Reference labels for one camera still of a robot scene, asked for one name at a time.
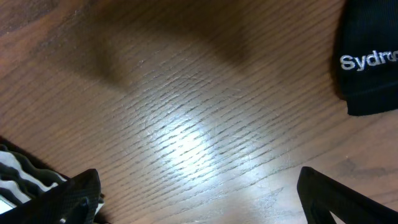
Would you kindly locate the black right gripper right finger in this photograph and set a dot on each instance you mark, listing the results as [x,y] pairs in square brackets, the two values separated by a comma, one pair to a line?
[322,198]

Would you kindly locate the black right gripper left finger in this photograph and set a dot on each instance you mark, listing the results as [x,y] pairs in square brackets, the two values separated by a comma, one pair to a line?
[72,202]

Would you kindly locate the black garment with logo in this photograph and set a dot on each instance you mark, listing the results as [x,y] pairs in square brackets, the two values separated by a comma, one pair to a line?
[365,56]

